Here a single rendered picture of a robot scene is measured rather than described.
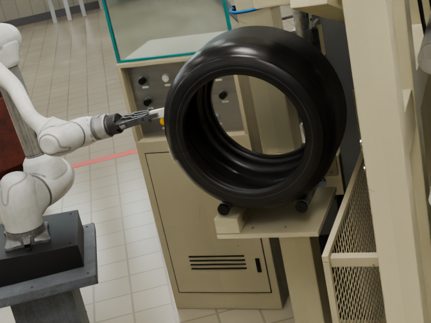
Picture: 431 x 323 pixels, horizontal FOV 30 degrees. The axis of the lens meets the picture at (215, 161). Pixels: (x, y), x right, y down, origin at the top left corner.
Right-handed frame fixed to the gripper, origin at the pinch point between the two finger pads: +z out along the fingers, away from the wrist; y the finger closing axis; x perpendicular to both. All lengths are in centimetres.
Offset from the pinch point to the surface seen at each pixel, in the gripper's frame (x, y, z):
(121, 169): 101, 245, -175
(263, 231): 48, -7, 26
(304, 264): 83, 28, 23
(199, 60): -16.7, -9.8, 25.4
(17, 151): 70, 244, -255
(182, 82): -11.3, -11.8, 18.1
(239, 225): 44.4, -7.6, 18.1
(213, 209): 67, 64, -24
